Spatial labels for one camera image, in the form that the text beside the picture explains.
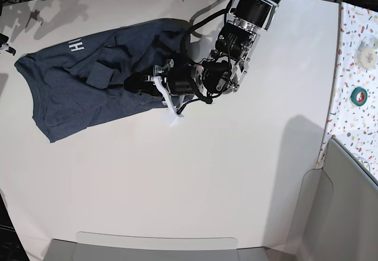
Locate grey chair right side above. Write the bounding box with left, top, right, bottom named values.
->
left=285, top=139, right=377, bottom=260

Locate grey chair bottom edge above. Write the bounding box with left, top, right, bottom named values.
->
left=44, top=231, right=268, bottom=261

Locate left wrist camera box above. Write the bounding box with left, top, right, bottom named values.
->
left=162, top=110, right=184, bottom=127

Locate terrazzo patterned table cover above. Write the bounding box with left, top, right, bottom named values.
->
left=317, top=2, right=377, bottom=177

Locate clear tape dispenser roll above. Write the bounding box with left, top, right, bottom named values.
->
left=354, top=35, right=377, bottom=70

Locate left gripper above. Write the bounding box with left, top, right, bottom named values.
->
left=123, top=60, right=204, bottom=116

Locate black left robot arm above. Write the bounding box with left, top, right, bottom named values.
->
left=124, top=0, right=281, bottom=117

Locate dark blue t-shirt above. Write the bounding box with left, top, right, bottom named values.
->
left=15, top=18, right=188, bottom=142

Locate green tape roll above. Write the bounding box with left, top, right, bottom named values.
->
left=350, top=87, right=368, bottom=107

